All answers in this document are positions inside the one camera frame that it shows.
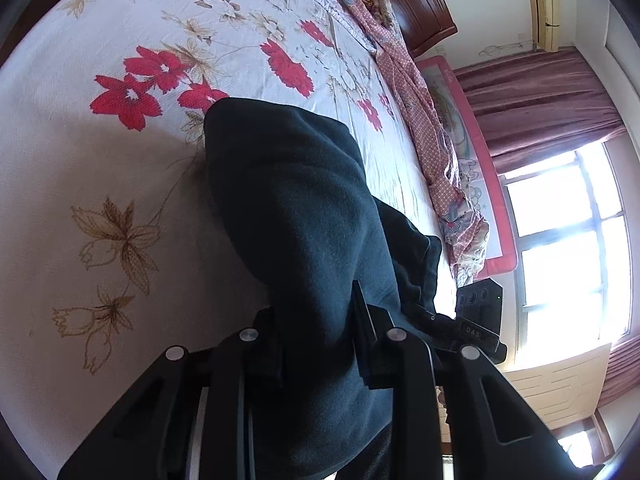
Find red checked quilt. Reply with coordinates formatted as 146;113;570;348
305;0;491;283

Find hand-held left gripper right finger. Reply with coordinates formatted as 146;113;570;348
351;280;593;480

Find red-brown wooden headboard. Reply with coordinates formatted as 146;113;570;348
352;0;459;57

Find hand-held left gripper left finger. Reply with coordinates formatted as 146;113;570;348
57;309;283;480

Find bed with floral sheet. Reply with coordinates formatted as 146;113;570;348
0;0;461;411

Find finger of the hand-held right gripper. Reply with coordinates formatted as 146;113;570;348
402;302;507;365

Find brown patterned pillow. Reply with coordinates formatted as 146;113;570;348
360;0;402;27

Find wall air conditioner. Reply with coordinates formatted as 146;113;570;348
527;0;562;53

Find light wooden cabinet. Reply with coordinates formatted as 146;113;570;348
504;342;614;432

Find pink bed guard rail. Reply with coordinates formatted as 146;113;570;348
415;55;522;282

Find dark navy pants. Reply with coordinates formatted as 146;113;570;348
204;97;443;480

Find mauve curtain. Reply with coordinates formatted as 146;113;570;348
452;45;640;161
597;330;640;411

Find window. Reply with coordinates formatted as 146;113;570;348
500;132;640;373

